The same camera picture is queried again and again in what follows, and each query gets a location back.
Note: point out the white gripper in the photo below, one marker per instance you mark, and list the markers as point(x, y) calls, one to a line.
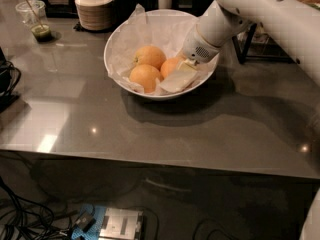
point(196, 49)

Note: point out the orange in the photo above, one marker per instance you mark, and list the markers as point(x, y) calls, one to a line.
point(169, 65)
point(147, 76)
point(149, 55)

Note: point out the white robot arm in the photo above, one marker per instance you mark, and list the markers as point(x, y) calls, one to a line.
point(274, 112)

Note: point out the white bowl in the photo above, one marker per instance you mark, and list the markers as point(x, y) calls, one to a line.
point(160, 95)

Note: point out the white paper liner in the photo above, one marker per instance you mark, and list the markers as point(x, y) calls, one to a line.
point(150, 34)

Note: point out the black cup holder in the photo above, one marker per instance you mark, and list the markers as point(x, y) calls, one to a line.
point(123, 9)

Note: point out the stack of paper bowls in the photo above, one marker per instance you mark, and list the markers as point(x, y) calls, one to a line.
point(95, 15)

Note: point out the clear plastic cup green drink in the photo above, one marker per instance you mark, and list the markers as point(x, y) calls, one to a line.
point(41, 35)

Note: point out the silver box on floor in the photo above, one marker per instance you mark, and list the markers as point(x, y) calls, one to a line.
point(121, 224)

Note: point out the blue cloth on floor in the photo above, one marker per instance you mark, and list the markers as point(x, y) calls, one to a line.
point(93, 233)

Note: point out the black device left edge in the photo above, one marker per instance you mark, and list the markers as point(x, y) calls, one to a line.
point(9, 78)

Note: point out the wooden stir stick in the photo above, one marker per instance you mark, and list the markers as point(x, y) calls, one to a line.
point(34, 13)

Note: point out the black power adapter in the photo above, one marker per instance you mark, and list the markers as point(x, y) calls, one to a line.
point(85, 221)

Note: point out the black wire rack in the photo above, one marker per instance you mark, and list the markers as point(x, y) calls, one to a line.
point(255, 44)

